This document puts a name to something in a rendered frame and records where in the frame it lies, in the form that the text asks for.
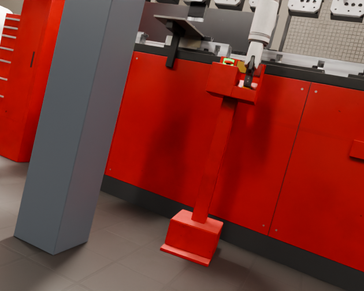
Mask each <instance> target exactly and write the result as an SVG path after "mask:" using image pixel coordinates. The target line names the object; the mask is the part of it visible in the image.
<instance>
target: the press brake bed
mask: <svg viewBox="0 0 364 291"><path fill-rule="evenodd" d="M166 60H167V56H163V55H156V54H150V53H143V52H140V51H133V54H132V58H131V63H130V66H129V71H128V75H127V80H126V83H125V87H124V92H123V95H122V100H121V104H120V109H119V112H118V117H117V121H116V126H115V129H114V133H113V138H112V143H111V146H110V150H109V155H108V158H107V162H106V167H105V172H104V175H103V180H102V184H101V189H100V191H103V192H106V193H108V194H110V195H113V196H115V197H118V198H120V199H123V200H125V201H128V202H130V203H132V204H135V205H137V206H140V207H143V208H145V209H147V210H150V211H152V212H155V213H157V214H159V215H162V216H165V217H167V218H170V219H172V218H173V217H174V216H175V215H176V214H178V213H179V212H180V211H181V210H182V209H184V210H187V211H190V212H193V210H194V206H195V202H196V198H197V195H198V191H199V187H200V182H201V180H202V176H203V171H204V169H205V164H206V160H207V156H208V153H209V149H210V145H211V141H212V138H213V134H214V130H215V127H216V123H217V118H218V115H219V112H220V107H221V103H222V99H223V98H219V97H216V96H211V95H210V94H209V93H208V92H206V91H205V89H206V86H207V81H208V78H209V74H210V69H211V66H212V64H206V63H202V62H196V61H190V60H186V59H179V58H175V61H174V65H173V68H170V67H166V66H165V64H166ZM354 140H357V141H362V142H364V91H361V90H357V89H351V88H345V87H338V86H334V85H328V84H321V83H315V82H311V81H305V80H298V79H292V78H288V77H282V76H275V75H272V74H265V73H264V75H263V79H262V83H261V87H260V90H259V94H258V97H257V102H256V105H255V106H253V105H248V104H245V103H241V102H238V104H237V109H236V112H235V117H234V119H233V124H232V127H231V132H230V135H229V139H228V143H227V145H226V150H225V154H224V158H223V160H222V165H221V168H220V173H219V176H218V180H217V184H216V188H215V191H214V195H213V199H212V202H211V206H210V209H209V214H208V218H211V219H215V220H218V221H221V222H223V223H224V224H223V226H222V231H221V234H220V239H221V240H224V241H226V242H229V243H231V244H233V245H236V246H238V247H241V248H244V249H246V250H248V251H251V252H253V253H256V254H258V255H261V256H263V257H266V258H268V259H271V260H274V261H275V262H278V263H281V264H283V265H285V266H288V267H290V268H293V269H295V270H298V271H300V272H303V273H305V274H308V275H310V276H312V277H315V278H318V279H320V280H322V281H325V282H327V283H330V284H332V285H335V286H337V287H340V288H342V289H345V290H347V291H364V159H359V158H355V157H352V156H349V155H350V151H351V147H352V144H353V141H354Z"/></svg>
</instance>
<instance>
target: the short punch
mask: <svg viewBox="0 0 364 291"><path fill-rule="evenodd" d="M206 10H207V5H206V4H200V3H191V4H190V8H189V11H188V18H187V20H191V21H200V22H203V19H205V15H206Z"/></svg>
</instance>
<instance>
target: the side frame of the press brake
mask: <svg viewBox="0 0 364 291"><path fill-rule="evenodd" d="M64 3H65V0H24V2H23V8H22V11H21V16H20V22H19V25H18V30H17V36H16V41H15V44H14V50H13V55H12V60H11V63H10V69H9V74H8V79H7V83H6V88H5V93H4V97H3V102H2V107H1V112H0V155H1V156H4V157H5V158H8V159H11V160H13V161H15V162H30V158H31V154H32V149H33V145H34V140H35V135H36V130H37V127H38V122H39V117H40V112H41V108H42V103H43V98H44V93H45V90H46V85H47V80H48V77H49V72H50V66H51V62H52V59H53V54H54V49H55V43H56V40H57V35H58V30H59V27H60V22H61V17H62V12H63V8H64Z"/></svg>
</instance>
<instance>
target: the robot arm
mask: <svg viewBox="0 0 364 291"><path fill-rule="evenodd" d="M278 2H279V0H258V2H257V6H256V10H255V14H254V18H253V21H252V25H251V29H250V34H249V37H248V40H249V41H248V42H249V43H250V46H249V49H248V53H247V56H246V60H245V63H244V66H245V67H246V68H247V72H246V76H245V78H244V82H243V85H245V86H248V87H250V86H251V84H252V80H253V75H254V71H255V70H257V68H258V65H259V62H260V59H261V55H262V51H263V47H266V46H267V44H269V40H270V37H271V34H272V30H273V28H274V26H275V22H276V16H277V10H278V6H279V4H278Z"/></svg>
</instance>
